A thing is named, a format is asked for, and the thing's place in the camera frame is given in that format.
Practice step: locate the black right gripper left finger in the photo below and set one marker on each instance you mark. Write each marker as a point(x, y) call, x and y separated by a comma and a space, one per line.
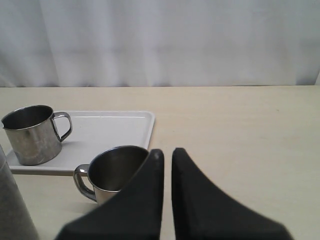
point(135, 213)

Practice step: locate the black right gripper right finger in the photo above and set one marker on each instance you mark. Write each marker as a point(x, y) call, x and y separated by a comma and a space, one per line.
point(202, 211)

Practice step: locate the steel mug with kibble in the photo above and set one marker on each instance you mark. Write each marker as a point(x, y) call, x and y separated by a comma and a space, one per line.
point(33, 135)
point(109, 172)

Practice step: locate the white plastic tray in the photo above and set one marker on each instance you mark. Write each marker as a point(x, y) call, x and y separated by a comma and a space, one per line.
point(93, 132)

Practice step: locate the clear plastic pitcher with label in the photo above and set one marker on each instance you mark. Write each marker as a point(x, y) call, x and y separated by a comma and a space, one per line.
point(15, 220)

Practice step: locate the white curtain backdrop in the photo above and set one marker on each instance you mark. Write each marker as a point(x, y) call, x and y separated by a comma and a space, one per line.
point(153, 43)

